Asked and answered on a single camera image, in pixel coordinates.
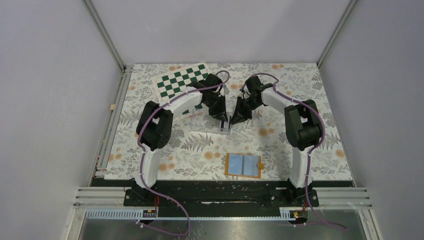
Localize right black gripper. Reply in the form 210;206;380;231
229;96;261;126

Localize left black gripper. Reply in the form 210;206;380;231
203;94;228;123

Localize clear plastic box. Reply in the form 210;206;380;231
189;109;231;136

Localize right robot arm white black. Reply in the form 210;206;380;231
229;73;325;206

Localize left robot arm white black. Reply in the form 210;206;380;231
134;70;230;206

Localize floral tablecloth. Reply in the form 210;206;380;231
104;63;353;181

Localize green white chessboard mat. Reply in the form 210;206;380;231
153;63;223;120

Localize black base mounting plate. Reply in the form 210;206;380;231
123;180;319;218

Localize slotted white cable duct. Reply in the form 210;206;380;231
85;207;301;222

